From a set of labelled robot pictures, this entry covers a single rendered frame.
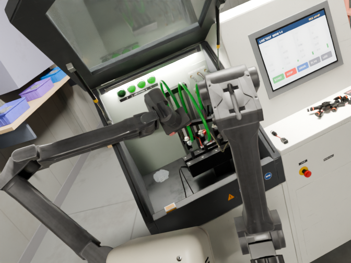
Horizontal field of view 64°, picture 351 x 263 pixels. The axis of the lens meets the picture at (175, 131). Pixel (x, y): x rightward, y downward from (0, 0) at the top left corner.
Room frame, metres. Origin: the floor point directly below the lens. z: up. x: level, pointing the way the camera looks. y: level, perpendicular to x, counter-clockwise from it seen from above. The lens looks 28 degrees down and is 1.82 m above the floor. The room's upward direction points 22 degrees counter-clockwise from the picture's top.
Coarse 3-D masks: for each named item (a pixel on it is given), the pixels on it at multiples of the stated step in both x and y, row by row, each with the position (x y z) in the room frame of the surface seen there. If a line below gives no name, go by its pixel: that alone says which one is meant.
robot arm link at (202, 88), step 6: (252, 66) 0.47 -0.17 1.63; (252, 72) 0.46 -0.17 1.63; (252, 78) 0.45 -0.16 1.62; (258, 78) 0.45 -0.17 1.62; (198, 84) 0.48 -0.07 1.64; (204, 84) 0.47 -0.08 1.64; (258, 84) 0.45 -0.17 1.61; (198, 90) 0.47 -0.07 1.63; (204, 90) 0.47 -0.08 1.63; (204, 96) 0.47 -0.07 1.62; (204, 102) 0.49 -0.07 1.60; (210, 102) 0.49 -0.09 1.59
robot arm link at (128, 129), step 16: (144, 112) 0.84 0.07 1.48; (112, 128) 0.82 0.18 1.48; (128, 128) 0.80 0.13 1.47; (144, 128) 0.80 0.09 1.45; (48, 144) 0.80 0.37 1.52; (64, 144) 0.79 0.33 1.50; (80, 144) 0.79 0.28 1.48; (96, 144) 0.79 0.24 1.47; (16, 160) 0.74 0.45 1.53; (48, 160) 0.76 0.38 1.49
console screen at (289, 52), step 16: (304, 16) 1.39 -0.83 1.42; (320, 16) 1.39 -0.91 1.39; (256, 32) 1.36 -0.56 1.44; (272, 32) 1.37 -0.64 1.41; (288, 32) 1.37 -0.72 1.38; (304, 32) 1.37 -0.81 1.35; (320, 32) 1.37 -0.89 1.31; (256, 48) 1.34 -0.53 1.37; (272, 48) 1.34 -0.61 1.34; (288, 48) 1.35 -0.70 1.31; (304, 48) 1.35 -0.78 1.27; (320, 48) 1.35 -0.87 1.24; (336, 48) 1.35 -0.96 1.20; (272, 64) 1.32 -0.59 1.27; (288, 64) 1.33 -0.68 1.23; (304, 64) 1.33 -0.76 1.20; (320, 64) 1.33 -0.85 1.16; (336, 64) 1.33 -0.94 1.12; (272, 80) 1.30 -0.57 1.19; (288, 80) 1.30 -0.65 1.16; (304, 80) 1.31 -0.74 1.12; (272, 96) 1.28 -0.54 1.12
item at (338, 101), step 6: (324, 102) 1.17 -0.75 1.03; (330, 102) 1.20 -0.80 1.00; (336, 102) 1.17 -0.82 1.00; (342, 102) 1.16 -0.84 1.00; (348, 102) 1.15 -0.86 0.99; (312, 108) 1.19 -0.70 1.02; (318, 108) 1.18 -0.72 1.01; (324, 108) 1.15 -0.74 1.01; (330, 108) 1.16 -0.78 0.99; (336, 108) 1.14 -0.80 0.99; (318, 114) 1.13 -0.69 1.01
